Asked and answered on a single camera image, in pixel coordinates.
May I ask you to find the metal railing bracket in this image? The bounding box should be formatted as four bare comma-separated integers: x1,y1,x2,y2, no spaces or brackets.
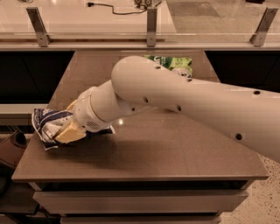
146,7,158,47
26,7,51,47
249,8,278,47

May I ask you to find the middle metal railing bracket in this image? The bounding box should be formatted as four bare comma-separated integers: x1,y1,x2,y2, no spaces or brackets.
146,7,158,47

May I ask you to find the green chip bag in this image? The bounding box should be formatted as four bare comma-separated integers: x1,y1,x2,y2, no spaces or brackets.
144,55,193,78

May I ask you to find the left metal railing bracket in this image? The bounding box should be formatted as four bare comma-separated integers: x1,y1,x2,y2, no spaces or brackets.
26,7,51,47

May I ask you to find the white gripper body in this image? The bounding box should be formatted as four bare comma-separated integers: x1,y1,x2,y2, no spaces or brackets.
73,87,111,132

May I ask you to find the right metal railing bracket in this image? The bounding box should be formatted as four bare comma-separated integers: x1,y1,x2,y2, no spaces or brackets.
249,8,278,47

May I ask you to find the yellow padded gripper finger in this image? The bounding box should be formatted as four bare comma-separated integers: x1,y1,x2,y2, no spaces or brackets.
66,100,77,112
54,121,86,144

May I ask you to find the grey table drawer unit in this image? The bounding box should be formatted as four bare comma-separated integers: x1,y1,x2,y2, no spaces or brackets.
33,189,249,218

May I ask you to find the blue chip bag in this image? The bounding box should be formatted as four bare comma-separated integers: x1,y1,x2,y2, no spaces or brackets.
31,108,116,151

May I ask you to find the black power cable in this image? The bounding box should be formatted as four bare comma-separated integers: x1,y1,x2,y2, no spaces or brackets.
86,2,148,16

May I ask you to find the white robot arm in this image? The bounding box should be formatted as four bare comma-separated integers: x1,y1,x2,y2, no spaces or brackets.
55,56,280,163

